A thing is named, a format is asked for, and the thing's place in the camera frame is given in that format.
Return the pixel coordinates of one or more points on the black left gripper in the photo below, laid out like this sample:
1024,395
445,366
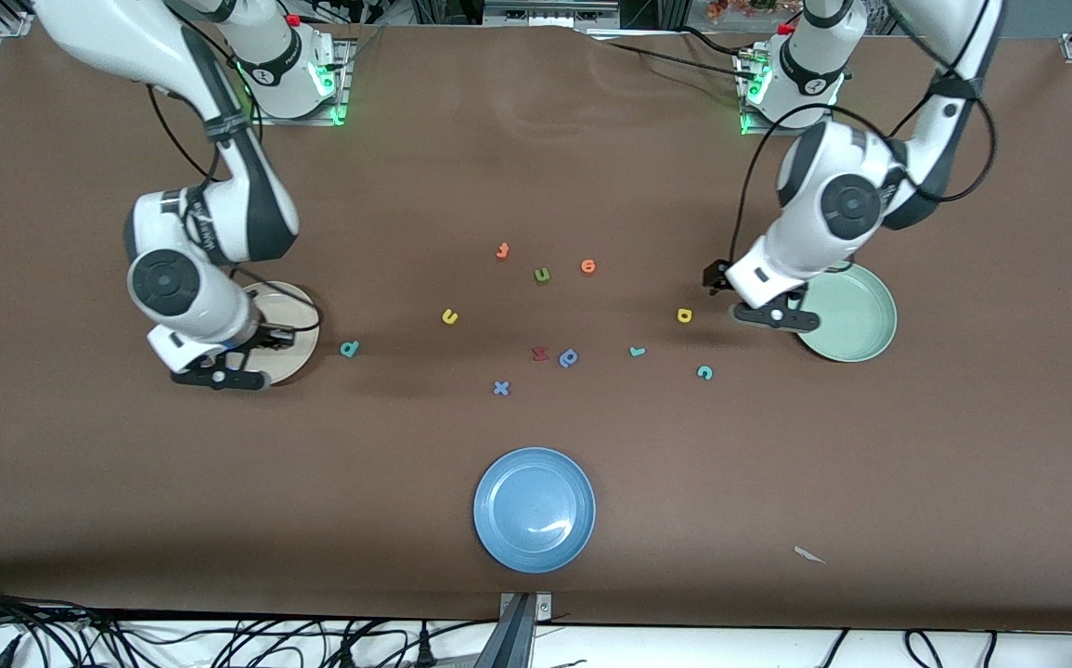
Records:
796,295

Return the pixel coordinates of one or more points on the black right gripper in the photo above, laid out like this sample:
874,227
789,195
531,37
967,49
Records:
265,336

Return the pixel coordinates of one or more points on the teal foam letter p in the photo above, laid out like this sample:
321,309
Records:
349,348

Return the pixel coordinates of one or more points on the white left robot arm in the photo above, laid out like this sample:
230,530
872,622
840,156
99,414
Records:
805,250

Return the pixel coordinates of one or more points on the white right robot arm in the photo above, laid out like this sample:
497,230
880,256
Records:
211,311

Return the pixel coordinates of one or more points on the beige round plate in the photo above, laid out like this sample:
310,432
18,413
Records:
290,364

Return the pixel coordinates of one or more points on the green round plate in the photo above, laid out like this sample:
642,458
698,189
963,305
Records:
856,320

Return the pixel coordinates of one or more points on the blue foam letter a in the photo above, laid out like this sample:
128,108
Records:
569,357

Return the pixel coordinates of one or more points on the brown table cover sheet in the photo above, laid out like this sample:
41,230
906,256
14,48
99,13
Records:
591,464

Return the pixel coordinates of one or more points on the orange dried flowers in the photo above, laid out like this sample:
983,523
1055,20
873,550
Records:
740,9

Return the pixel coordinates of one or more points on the blue round plate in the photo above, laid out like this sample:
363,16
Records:
534,509

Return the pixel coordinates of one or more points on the white paper scrap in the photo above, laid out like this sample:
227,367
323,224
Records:
809,555

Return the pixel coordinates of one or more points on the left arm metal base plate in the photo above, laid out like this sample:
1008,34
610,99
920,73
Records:
791,133

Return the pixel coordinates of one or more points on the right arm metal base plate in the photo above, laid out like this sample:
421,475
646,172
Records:
313,121

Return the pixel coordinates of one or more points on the grey metal frame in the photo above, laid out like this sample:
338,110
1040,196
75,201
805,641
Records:
545,14

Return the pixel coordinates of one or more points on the grey metal mount bracket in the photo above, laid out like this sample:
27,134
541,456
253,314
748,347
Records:
522,631

